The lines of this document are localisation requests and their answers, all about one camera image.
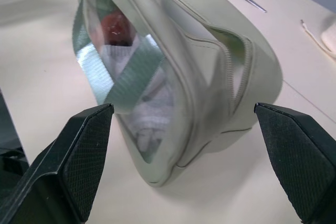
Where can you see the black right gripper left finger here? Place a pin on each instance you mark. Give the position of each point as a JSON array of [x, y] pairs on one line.
[[65, 166]]

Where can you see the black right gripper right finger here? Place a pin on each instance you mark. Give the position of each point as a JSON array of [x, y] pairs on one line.
[[296, 155]]

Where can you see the grey-green zippered pouch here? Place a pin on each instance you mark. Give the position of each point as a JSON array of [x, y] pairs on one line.
[[194, 72]]

